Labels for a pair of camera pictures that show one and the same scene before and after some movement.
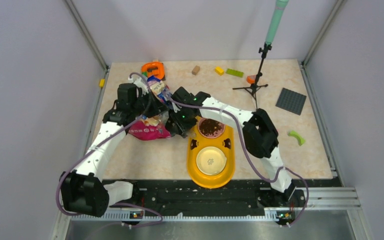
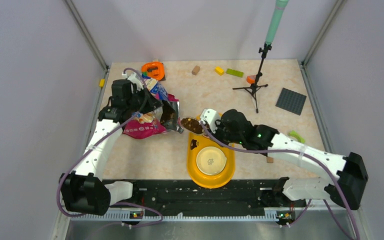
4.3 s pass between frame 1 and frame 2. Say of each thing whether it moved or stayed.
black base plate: stayed
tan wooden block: stayed
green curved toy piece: stayed
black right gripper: moved
